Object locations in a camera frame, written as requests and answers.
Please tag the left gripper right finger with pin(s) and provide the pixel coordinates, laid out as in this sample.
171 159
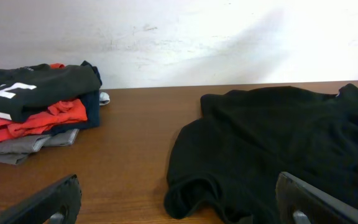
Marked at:
299 202

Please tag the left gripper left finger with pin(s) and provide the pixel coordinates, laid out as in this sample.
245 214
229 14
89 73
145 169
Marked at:
60 202

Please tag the black Sydrogen t-shirt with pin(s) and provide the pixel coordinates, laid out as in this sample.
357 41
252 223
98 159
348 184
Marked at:
231 157

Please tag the grey folded t-shirt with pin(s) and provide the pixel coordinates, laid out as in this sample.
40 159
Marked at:
16 151

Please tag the red folded t-shirt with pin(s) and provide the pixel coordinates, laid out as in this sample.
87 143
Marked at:
68 111

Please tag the navy folded t-shirt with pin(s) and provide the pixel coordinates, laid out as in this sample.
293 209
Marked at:
89 100

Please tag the black Nike t-shirt folded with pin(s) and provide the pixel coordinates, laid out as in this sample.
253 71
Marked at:
29 90

